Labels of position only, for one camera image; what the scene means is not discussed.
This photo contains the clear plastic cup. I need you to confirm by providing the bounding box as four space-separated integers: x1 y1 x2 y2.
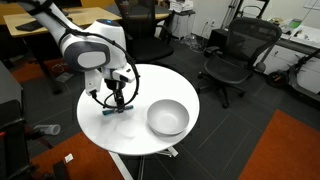
33 123 62 136

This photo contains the black box by wall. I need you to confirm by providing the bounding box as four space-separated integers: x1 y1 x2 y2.
208 28 232 52

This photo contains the light wooden desk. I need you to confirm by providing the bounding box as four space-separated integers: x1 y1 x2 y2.
3 6 123 38

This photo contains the white bowl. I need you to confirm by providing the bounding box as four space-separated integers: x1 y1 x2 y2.
146 98 190 137

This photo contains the black padded office chair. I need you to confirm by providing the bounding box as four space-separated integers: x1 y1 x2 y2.
114 0 175 65

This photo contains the dark grey cabinet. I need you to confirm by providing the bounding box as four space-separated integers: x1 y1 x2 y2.
0 61 24 108

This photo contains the white table base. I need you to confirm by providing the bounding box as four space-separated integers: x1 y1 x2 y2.
108 145 180 180

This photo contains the teal and white marker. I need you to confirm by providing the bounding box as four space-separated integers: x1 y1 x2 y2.
101 105 135 117

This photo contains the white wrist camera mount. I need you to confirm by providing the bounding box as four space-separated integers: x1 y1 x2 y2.
84 68 103 98

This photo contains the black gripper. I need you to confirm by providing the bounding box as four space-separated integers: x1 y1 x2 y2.
103 77 129 113

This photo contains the black electric scooter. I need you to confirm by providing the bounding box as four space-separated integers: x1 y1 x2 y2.
265 49 320 105

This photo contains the green box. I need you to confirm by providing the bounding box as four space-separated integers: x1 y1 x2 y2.
288 18 303 30

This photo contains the black keyboard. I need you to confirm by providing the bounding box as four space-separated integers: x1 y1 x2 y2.
14 19 45 33

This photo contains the white drawer cabinet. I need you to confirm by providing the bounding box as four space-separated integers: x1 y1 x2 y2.
169 9 196 40

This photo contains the white side desk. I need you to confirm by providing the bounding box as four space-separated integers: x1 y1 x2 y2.
254 23 320 94

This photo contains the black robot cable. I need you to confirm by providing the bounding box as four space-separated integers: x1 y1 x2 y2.
90 28 140 110

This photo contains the small white card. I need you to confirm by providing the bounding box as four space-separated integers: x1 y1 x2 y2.
63 153 75 164

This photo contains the black mesh office chair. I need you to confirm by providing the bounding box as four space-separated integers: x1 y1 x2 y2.
196 17 283 109

